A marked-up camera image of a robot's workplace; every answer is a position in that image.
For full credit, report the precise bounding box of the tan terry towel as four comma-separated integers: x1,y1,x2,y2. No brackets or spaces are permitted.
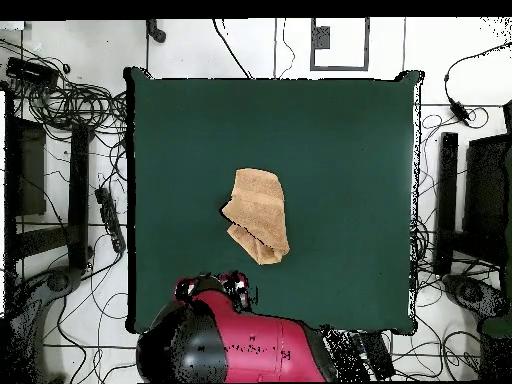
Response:
220,167,291,266

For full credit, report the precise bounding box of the black flat box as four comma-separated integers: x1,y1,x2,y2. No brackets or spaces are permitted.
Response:
5,56,61,90

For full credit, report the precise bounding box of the dark green table cloth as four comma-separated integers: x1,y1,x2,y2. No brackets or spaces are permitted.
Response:
123,66,425,336

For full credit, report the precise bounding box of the black power strip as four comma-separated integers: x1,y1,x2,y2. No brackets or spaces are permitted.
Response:
94,186,127,254

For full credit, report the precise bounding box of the grey square plate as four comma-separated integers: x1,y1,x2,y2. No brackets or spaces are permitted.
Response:
313,25,332,50

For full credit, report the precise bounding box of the small black caster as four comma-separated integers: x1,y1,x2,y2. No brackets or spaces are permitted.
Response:
145,18,167,44

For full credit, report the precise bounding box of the grey stand foot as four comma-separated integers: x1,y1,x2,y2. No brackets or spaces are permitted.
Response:
7,265,85,384
441,273,509,321

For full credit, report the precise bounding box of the black power adapter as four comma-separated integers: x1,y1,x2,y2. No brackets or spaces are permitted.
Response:
448,97,472,126

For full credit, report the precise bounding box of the long black cable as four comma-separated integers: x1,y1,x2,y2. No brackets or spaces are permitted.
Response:
211,18,254,80

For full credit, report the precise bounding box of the grey rectangular floor frame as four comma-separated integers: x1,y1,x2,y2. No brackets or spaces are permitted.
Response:
309,17,370,72

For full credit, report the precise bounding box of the thin black cable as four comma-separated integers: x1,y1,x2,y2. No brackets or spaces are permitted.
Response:
279,18,297,80

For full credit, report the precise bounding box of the black metal frame stand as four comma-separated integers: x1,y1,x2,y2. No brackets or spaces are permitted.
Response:
2,81,95,277
433,99,512,277

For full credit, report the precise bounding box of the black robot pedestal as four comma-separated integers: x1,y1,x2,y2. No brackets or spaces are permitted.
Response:
323,325,397,381

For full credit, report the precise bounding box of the black cable tangle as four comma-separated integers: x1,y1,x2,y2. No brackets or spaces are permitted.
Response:
7,39,129,137

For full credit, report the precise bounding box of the black adapter cable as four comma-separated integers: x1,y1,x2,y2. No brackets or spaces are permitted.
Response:
443,41,512,105

